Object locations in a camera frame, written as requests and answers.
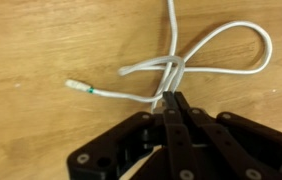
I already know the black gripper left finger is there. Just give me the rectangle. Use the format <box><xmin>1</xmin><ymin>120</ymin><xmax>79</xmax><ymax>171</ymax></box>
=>
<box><xmin>66</xmin><ymin>91</ymin><xmax>195</xmax><ymax>180</ymax></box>

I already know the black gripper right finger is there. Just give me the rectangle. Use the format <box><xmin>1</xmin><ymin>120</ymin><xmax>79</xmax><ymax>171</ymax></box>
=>
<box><xmin>174</xmin><ymin>92</ymin><xmax>282</xmax><ymax>180</ymax></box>

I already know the white rope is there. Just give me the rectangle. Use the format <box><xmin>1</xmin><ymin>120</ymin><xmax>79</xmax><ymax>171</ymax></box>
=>
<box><xmin>64</xmin><ymin>0</ymin><xmax>274</xmax><ymax>114</ymax></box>

